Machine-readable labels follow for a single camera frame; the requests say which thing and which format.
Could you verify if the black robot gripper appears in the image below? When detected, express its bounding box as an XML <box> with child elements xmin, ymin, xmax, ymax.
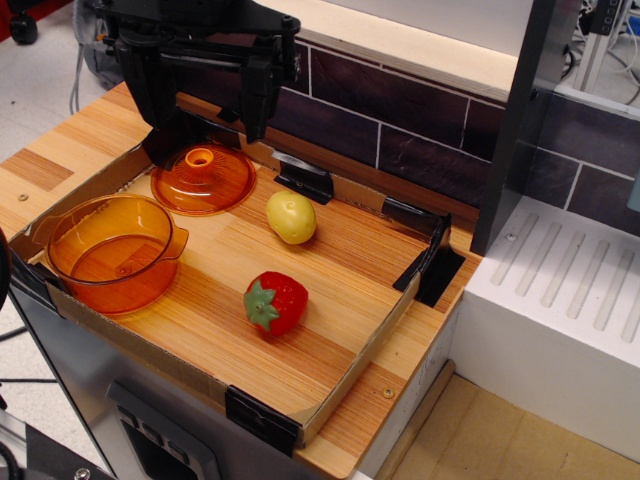
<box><xmin>94</xmin><ymin>1</ymin><xmax>301</xmax><ymax>143</ymax></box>

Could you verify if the yellow toy potato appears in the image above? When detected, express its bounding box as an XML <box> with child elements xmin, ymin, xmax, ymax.
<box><xmin>266</xmin><ymin>190</ymin><xmax>317</xmax><ymax>245</ymax></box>

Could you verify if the orange transparent pot lid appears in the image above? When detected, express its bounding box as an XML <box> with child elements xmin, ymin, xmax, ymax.
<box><xmin>151</xmin><ymin>144</ymin><xmax>256</xmax><ymax>216</ymax></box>

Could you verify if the orange transparent plastic pot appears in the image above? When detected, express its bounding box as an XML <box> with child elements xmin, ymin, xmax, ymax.
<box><xmin>32</xmin><ymin>194</ymin><xmax>189</xmax><ymax>315</ymax></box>

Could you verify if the cardboard fence with black tape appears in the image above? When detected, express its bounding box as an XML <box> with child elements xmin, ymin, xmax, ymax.
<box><xmin>1</xmin><ymin>109</ymin><xmax>466</xmax><ymax>456</ymax></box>

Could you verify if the red toy strawberry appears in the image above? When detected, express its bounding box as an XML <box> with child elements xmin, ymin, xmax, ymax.
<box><xmin>243</xmin><ymin>271</ymin><xmax>309</xmax><ymax>336</ymax></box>

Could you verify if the grey toy oven front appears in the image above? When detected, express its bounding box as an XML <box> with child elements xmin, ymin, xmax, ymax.
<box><xmin>9</xmin><ymin>287</ymin><xmax>317</xmax><ymax>479</ymax></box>

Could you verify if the white toy sink drainboard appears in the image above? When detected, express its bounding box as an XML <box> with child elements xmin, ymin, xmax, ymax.
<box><xmin>450</xmin><ymin>198</ymin><xmax>639</xmax><ymax>460</ymax></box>

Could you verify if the dark grey vertical post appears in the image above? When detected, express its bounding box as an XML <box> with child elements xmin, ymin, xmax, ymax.
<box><xmin>471</xmin><ymin>0</ymin><xmax>580</xmax><ymax>256</ymax></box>

